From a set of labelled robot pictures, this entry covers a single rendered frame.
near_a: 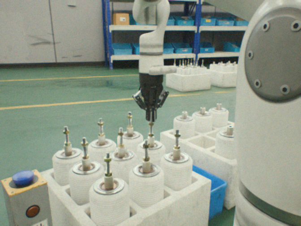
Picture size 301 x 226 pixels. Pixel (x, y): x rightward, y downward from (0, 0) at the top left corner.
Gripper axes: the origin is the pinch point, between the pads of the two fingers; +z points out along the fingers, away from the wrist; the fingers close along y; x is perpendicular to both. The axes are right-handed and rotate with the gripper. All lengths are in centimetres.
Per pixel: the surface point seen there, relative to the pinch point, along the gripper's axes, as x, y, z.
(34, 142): -89, 22, 35
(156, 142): -0.4, -2.3, 10.1
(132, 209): 16.1, 16.9, 18.0
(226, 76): -139, -205, 21
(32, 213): 15.8, 39.5, 9.4
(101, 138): -9.6, 13.7, 8.0
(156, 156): 4.6, 1.0, 12.3
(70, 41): -474, -124, -14
